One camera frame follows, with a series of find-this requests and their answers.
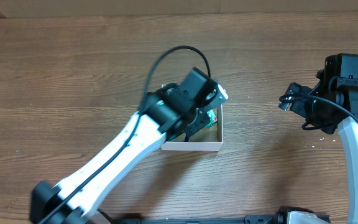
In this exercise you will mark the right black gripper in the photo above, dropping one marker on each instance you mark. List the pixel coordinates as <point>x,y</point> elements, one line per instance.
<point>296,106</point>

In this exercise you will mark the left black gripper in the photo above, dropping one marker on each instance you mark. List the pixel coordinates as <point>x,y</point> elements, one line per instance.
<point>201,116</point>

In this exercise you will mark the green white soap packet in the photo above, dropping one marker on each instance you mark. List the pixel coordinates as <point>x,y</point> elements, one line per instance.
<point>212,118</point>

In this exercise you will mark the blue disposable razor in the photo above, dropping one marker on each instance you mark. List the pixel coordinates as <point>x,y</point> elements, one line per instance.
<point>187,138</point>

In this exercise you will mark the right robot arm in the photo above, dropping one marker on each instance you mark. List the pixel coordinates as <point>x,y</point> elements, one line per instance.
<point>332,106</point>

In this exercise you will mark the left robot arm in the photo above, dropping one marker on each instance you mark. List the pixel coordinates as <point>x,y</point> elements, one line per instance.
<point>167,113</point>

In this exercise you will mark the white open cardboard box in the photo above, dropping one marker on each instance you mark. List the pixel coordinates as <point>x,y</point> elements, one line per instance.
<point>207,139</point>

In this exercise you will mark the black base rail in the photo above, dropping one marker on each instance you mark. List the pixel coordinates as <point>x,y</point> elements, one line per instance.
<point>279,217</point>

